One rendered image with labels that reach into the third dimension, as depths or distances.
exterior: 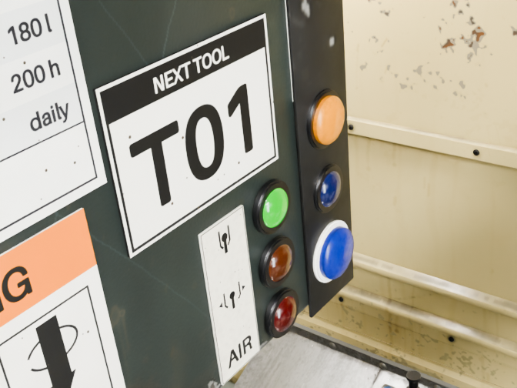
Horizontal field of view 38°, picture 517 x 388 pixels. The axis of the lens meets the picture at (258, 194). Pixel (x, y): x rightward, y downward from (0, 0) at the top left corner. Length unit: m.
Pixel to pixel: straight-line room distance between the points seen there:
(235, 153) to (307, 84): 0.06
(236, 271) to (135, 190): 0.08
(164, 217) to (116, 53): 0.07
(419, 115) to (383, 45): 0.12
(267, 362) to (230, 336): 1.26
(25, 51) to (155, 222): 0.09
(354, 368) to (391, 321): 0.15
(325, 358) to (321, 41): 1.25
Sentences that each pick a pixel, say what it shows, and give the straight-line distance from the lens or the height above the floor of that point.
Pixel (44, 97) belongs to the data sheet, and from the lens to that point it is 0.26.
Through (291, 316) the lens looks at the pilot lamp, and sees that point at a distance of 0.40.
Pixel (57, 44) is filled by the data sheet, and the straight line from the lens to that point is 0.26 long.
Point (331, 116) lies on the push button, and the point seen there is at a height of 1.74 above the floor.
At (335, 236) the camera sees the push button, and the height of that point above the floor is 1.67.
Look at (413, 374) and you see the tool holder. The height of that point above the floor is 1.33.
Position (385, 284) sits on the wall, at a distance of 1.43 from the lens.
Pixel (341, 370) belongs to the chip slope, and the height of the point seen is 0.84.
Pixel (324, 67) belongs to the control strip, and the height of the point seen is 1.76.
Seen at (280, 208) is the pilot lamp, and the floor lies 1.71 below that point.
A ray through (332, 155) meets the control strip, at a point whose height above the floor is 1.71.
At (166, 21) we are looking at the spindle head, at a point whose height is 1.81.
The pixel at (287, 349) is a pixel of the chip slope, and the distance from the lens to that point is 1.63.
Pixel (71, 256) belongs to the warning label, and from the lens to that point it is 0.28.
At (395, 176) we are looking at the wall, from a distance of 1.29.
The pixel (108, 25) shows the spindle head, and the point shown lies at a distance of 0.27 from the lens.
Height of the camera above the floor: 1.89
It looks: 29 degrees down
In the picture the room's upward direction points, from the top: 6 degrees counter-clockwise
